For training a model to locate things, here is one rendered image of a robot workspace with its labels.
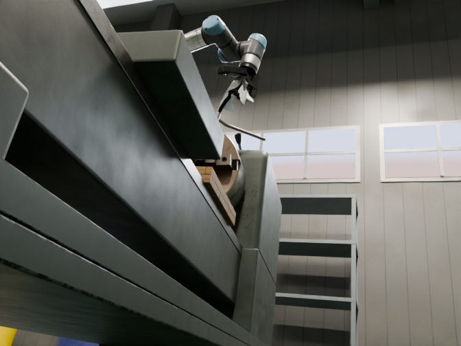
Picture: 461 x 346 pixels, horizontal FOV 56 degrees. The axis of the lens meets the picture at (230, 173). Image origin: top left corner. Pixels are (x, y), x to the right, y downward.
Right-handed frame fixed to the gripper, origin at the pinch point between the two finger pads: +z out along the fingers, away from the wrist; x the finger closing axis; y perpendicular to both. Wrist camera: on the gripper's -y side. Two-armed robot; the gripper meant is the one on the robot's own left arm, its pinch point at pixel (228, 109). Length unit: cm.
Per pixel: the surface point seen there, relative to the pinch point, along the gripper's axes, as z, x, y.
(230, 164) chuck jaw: 26.5, -15.9, -1.7
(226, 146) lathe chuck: 18.7, -9.8, -1.6
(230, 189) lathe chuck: 33.1, -14.2, 2.6
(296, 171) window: -138, 233, 248
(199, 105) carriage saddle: 44, -64, -41
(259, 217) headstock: 34.7, -10.5, 19.8
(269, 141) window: -174, 270, 224
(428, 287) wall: -36, 103, 336
